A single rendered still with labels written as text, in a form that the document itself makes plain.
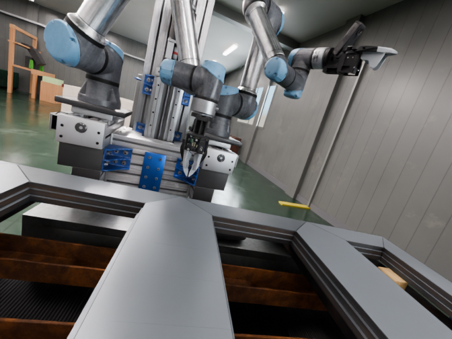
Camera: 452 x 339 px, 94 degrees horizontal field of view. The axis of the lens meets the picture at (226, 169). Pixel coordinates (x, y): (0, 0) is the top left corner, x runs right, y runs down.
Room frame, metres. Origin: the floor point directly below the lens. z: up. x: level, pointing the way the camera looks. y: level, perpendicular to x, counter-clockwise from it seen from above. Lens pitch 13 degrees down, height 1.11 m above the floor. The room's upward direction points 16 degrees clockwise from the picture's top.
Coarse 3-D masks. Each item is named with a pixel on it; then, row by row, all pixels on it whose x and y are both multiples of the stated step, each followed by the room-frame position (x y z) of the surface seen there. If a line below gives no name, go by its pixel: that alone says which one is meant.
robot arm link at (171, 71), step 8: (168, 64) 0.66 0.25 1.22; (176, 64) 0.66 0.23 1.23; (184, 64) 0.66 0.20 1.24; (160, 72) 0.66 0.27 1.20; (168, 72) 0.65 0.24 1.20; (176, 72) 0.65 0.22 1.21; (184, 72) 0.65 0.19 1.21; (192, 72) 0.65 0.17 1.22; (168, 80) 0.66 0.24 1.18; (176, 80) 0.66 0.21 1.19; (184, 80) 0.65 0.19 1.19; (184, 88) 0.67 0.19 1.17
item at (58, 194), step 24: (24, 192) 0.43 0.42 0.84; (48, 192) 0.45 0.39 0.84; (72, 192) 0.47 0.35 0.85; (0, 216) 0.36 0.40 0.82; (120, 216) 0.48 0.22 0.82; (264, 240) 0.56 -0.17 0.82; (288, 240) 0.58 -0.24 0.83; (312, 264) 0.48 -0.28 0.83; (96, 288) 0.26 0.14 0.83; (336, 288) 0.40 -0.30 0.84; (432, 288) 0.51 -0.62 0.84; (360, 312) 0.34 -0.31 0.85; (72, 336) 0.18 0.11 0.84; (360, 336) 0.31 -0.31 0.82; (384, 336) 0.29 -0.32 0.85
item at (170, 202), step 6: (168, 198) 0.57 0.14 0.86; (156, 204) 0.51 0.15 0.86; (162, 204) 0.52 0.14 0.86; (168, 204) 0.53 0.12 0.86; (174, 204) 0.54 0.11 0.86; (180, 204) 0.55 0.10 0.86; (186, 204) 0.56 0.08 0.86; (192, 204) 0.57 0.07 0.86; (186, 210) 0.53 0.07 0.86; (192, 210) 0.54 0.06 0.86; (198, 210) 0.55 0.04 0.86
